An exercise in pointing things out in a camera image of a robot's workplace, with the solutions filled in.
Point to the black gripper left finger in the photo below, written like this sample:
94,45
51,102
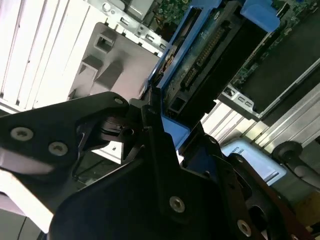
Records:
50,120

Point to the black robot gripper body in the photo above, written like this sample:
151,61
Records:
112,212

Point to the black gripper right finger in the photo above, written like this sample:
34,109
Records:
232,180

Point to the hard disk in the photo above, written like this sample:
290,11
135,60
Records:
200,50

